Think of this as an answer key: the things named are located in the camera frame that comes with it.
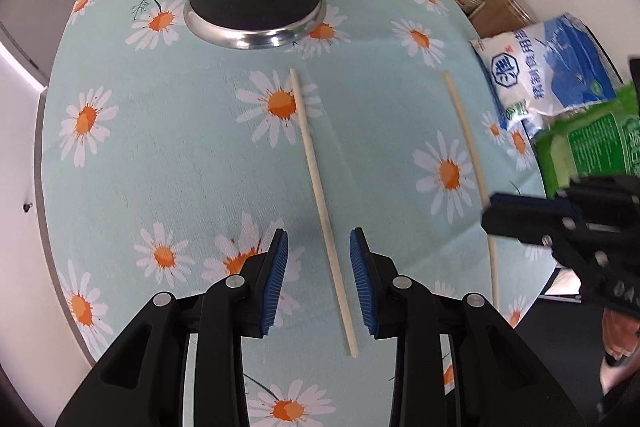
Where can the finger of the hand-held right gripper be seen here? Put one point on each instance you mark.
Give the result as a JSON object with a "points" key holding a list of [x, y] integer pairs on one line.
{"points": [[520, 227], [530, 203]]}

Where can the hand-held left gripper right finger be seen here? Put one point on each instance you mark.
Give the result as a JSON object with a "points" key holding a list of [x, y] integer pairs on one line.
{"points": [[361, 283]]}

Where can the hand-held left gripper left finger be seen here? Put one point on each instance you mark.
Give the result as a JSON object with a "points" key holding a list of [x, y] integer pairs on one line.
{"points": [[275, 283]]}

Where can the wooden chopstick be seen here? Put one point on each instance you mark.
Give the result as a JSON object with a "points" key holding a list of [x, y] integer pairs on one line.
{"points": [[320, 202], [467, 137]]}

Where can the person's right hand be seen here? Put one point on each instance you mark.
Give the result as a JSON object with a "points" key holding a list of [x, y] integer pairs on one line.
{"points": [[620, 347]]}

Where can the green packet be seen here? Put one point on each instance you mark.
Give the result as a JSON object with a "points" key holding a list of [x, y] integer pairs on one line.
{"points": [[595, 142]]}

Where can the white blue salt packet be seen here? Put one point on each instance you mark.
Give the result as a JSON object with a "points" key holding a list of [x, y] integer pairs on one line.
{"points": [[550, 67]]}

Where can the daisy print tablecloth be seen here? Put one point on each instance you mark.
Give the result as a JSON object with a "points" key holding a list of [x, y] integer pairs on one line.
{"points": [[175, 147]]}

